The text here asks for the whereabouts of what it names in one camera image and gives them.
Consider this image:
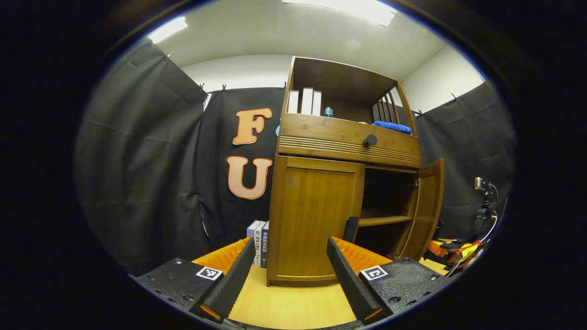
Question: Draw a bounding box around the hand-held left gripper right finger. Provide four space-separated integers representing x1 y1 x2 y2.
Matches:
327 236 452 325

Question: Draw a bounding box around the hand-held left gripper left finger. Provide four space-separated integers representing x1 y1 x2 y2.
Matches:
131 237 256 324

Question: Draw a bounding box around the wooden shoe cabinet door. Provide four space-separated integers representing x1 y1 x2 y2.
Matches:
267 155 366 287
404 158 445 262

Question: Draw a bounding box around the black door handle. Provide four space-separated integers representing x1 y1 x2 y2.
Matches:
343 216 360 243

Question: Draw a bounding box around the wooden double-door shoe cabinet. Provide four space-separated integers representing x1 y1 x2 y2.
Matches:
267 56 445 288

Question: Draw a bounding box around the wooden inner cabinet shelf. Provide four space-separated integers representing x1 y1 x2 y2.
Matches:
359 214 413 227

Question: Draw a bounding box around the wooden cabinet drawer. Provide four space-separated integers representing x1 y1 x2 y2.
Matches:
277 113 421 169

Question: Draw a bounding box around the white printed-spine book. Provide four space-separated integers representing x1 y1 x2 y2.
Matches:
253 221 265 268

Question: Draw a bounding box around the blue printed-spine book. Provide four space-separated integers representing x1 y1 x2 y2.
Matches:
261 221 271 269

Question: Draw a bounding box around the blue folded towel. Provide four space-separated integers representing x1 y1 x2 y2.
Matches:
371 121 412 136

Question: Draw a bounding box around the black camera stand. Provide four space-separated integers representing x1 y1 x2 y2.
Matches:
471 176 500 239

